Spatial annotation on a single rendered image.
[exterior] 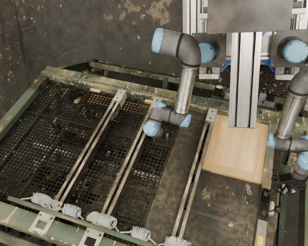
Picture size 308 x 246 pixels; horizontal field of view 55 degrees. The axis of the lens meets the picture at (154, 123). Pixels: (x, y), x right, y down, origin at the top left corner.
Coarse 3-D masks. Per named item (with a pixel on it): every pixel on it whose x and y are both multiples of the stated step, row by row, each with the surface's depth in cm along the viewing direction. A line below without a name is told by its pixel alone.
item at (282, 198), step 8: (56, 112) 235; (88, 120) 228; (112, 128) 222; (120, 128) 221; (280, 168) 193; (288, 168) 193; (8, 184) 195; (24, 184) 194; (16, 192) 191; (32, 192) 190; (48, 192) 190; (280, 200) 182; (96, 208) 181; (120, 216) 178; (280, 216) 175; (128, 224) 174; (280, 224) 172; (280, 232) 169; (280, 240) 166
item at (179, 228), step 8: (208, 112) 213; (216, 112) 213; (208, 120) 208; (208, 128) 208; (208, 136) 200; (200, 144) 195; (200, 152) 192; (200, 160) 188; (192, 168) 184; (200, 168) 184; (192, 176) 181; (192, 184) 181; (184, 192) 174; (192, 192) 174; (184, 200) 171; (192, 200) 171; (184, 208) 170; (184, 216) 165; (176, 224) 162; (184, 224) 162; (176, 232) 160; (184, 232) 164; (168, 240) 141; (176, 240) 146
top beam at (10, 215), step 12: (0, 204) 172; (0, 216) 167; (12, 216) 166; (24, 216) 166; (36, 216) 166; (24, 228) 162; (60, 228) 161; (72, 228) 160; (48, 240) 163; (60, 240) 157; (72, 240) 156; (108, 240) 155
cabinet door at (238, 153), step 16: (224, 128) 210; (240, 128) 210; (256, 128) 209; (208, 144) 202; (224, 144) 201; (240, 144) 201; (256, 144) 200; (208, 160) 194; (224, 160) 193; (240, 160) 193; (256, 160) 192; (240, 176) 185; (256, 176) 184
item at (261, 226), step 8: (272, 128) 205; (272, 152) 193; (264, 160) 191; (272, 160) 189; (264, 168) 185; (264, 176) 182; (264, 184) 178; (256, 224) 166; (264, 224) 163; (256, 232) 160; (264, 232) 160; (256, 240) 158; (264, 240) 158
